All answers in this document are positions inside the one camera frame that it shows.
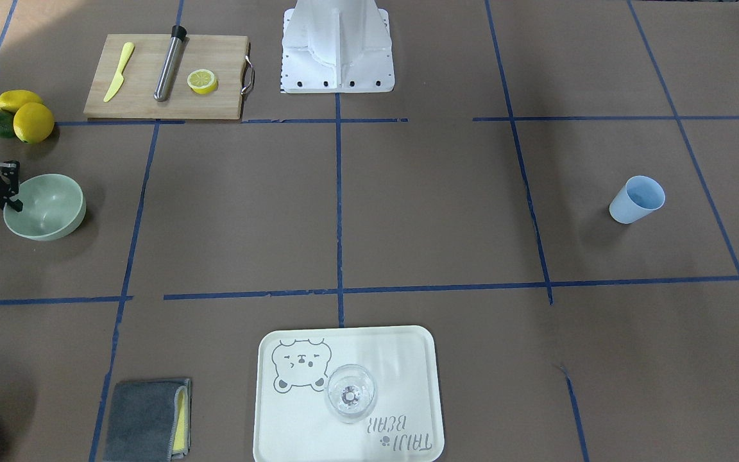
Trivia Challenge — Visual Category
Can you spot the steel muddler black tip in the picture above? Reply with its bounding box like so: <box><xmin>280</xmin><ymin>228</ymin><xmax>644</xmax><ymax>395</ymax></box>
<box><xmin>153</xmin><ymin>24</ymin><xmax>187</xmax><ymax>102</ymax></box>

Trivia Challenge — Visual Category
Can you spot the green bowl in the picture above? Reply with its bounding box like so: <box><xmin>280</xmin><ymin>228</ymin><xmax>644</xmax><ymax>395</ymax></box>
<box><xmin>3</xmin><ymin>173</ymin><xmax>86</xmax><ymax>241</ymax></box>

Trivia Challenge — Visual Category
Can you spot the yellow lemon upper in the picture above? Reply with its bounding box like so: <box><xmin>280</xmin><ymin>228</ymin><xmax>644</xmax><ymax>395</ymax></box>
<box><xmin>0</xmin><ymin>89</ymin><xmax>44</xmax><ymax>114</ymax></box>

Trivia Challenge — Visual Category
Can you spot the yellow plastic knife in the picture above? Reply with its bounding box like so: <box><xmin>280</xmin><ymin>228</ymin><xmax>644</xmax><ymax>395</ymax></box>
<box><xmin>103</xmin><ymin>42</ymin><xmax>135</xmax><ymax>103</ymax></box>

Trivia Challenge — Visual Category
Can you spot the clear glass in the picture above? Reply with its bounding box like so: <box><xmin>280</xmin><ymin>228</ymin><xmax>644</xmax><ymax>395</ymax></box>
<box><xmin>326</xmin><ymin>364</ymin><xmax>378</xmax><ymax>424</ymax></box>

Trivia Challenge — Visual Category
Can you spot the grey yellow cloth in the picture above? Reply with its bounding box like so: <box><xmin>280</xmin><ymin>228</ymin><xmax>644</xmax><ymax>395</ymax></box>
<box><xmin>103</xmin><ymin>377</ymin><xmax>192</xmax><ymax>461</ymax></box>

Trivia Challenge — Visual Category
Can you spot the cream bear tray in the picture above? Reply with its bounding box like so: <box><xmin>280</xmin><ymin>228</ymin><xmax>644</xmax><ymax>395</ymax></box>
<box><xmin>253</xmin><ymin>325</ymin><xmax>445</xmax><ymax>461</ymax></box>

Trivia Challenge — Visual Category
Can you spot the yellow lemon round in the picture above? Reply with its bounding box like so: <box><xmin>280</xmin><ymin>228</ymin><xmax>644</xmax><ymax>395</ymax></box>
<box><xmin>13</xmin><ymin>102</ymin><xmax>55</xmax><ymax>144</ymax></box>

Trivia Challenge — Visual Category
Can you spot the wooden cutting board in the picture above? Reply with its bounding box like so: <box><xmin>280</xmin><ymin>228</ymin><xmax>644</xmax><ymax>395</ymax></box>
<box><xmin>84</xmin><ymin>34</ymin><xmax>250</xmax><ymax>120</ymax></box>

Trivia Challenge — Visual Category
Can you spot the half lemon slice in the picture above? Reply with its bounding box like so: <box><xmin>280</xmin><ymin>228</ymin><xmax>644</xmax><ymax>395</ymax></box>
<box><xmin>187</xmin><ymin>69</ymin><xmax>218</xmax><ymax>96</ymax></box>

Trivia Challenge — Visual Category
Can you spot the light blue cup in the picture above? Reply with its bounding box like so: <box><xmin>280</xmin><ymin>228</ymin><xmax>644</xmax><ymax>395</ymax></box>
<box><xmin>608</xmin><ymin>175</ymin><xmax>666</xmax><ymax>225</ymax></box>

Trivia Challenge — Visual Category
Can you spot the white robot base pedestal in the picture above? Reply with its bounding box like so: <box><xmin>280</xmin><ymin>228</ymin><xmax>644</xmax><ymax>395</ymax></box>
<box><xmin>280</xmin><ymin>1</ymin><xmax>396</xmax><ymax>94</ymax></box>

